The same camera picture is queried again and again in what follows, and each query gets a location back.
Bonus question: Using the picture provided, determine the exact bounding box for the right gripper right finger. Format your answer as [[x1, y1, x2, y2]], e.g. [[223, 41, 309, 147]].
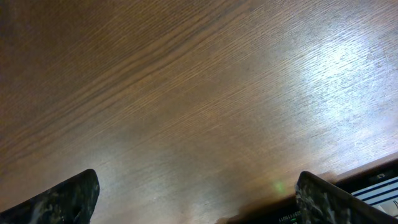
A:
[[295, 171, 397, 224]]

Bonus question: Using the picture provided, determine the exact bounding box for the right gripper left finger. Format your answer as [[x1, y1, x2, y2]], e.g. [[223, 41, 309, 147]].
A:
[[1, 169, 100, 224]]

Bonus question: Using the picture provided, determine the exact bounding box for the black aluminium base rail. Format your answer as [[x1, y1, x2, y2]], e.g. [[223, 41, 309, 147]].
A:
[[216, 153, 397, 223]]

